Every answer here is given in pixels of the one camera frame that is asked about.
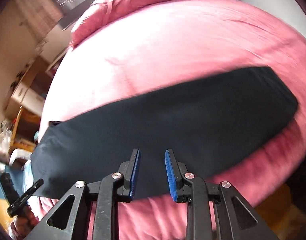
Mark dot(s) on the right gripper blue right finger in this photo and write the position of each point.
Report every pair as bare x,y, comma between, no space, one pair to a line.
186,187

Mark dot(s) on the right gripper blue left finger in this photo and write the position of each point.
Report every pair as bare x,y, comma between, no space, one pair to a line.
118,187

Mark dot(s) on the black embroidered pants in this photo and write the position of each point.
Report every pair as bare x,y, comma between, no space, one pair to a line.
212,124

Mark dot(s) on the person left hand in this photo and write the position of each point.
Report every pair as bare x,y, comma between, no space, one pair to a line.
22,226

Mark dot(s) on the white blue chair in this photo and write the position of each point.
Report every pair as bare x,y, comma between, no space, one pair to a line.
14,165

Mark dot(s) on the wooden side shelf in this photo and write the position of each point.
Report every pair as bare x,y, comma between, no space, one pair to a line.
25,126

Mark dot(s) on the wooden desk white cabinet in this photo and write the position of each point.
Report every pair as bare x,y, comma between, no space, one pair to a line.
31,90

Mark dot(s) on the pink bed sheet mattress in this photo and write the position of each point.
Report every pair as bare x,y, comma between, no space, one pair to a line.
179,41

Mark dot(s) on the white bedside table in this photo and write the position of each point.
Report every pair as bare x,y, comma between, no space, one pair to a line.
52,68

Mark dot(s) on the dark grey headboard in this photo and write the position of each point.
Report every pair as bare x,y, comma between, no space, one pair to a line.
73,15

